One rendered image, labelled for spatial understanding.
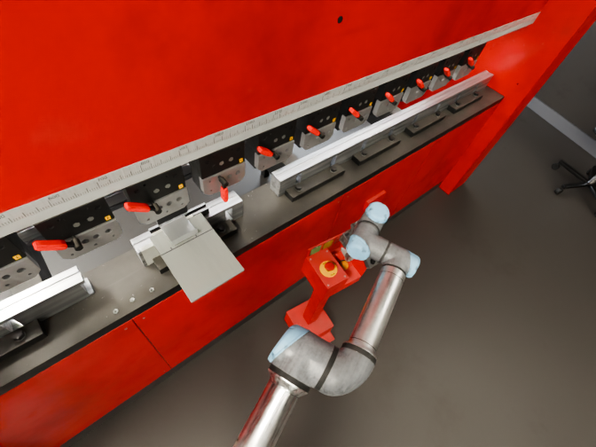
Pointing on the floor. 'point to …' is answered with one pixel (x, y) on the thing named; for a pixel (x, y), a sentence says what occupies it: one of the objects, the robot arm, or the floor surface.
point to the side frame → (518, 74)
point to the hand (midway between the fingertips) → (348, 260)
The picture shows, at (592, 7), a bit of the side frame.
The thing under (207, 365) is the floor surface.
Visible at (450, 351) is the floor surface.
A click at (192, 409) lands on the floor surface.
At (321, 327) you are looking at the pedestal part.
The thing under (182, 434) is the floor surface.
